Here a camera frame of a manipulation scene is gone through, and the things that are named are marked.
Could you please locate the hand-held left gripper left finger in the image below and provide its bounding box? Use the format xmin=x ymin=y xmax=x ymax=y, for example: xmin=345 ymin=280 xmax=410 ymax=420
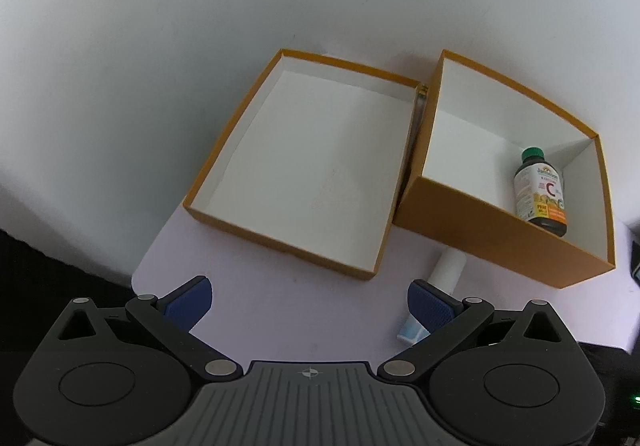
xmin=42 ymin=276 xmax=243 ymax=382

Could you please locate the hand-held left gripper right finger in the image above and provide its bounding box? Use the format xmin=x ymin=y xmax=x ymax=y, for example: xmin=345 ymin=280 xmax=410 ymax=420
xmin=377 ymin=279 xmax=581 ymax=382

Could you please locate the white spray tube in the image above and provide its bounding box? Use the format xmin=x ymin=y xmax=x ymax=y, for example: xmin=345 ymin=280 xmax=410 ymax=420
xmin=397 ymin=248 xmax=469 ymax=345

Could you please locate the deep orange cardboard box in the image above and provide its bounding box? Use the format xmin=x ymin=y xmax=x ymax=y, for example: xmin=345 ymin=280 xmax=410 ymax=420
xmin=394 ymin=49 xmax=617 ymax=289

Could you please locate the dark green-capped vitamin bottle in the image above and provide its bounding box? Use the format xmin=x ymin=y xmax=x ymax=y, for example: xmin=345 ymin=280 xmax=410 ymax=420
xmin=513 ymin=146 xmax=570 ymax=238

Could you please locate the shallow orange box lid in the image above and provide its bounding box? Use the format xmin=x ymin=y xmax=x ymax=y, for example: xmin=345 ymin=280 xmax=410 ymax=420
xmin=183 ymin=48 xmax=427 ymax=282

